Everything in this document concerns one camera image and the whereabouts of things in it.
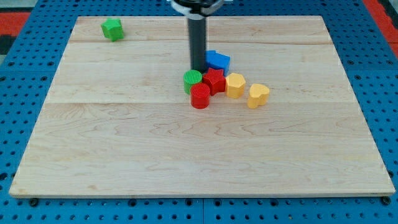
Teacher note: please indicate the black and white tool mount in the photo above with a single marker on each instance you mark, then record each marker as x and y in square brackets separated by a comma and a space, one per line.
[196, 7]

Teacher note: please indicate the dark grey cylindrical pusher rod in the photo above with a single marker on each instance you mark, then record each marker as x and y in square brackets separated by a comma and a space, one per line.
[197, 41]

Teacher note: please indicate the yellow hexagon block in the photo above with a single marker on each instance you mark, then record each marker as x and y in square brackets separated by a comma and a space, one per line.
[235, 84]

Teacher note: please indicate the yellow heart block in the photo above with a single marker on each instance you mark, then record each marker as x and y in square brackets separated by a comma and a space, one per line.
[258, 95]

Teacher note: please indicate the blue arrow-shaped block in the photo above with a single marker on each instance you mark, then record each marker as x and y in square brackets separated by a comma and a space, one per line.
[218, 61]

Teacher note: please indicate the green cylinder block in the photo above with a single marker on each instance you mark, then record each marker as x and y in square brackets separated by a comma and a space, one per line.
[190, 78]

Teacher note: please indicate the red star block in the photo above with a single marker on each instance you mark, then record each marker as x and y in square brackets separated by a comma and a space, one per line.
[215, 80]

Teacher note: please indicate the red cylinder block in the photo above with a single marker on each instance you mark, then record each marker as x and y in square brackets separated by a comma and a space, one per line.
[200, 95]

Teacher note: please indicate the green star block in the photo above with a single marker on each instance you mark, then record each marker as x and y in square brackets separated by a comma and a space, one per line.
[112, 29]

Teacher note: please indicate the light wooden board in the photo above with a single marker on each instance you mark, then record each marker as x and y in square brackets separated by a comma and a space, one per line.
[116, 122]

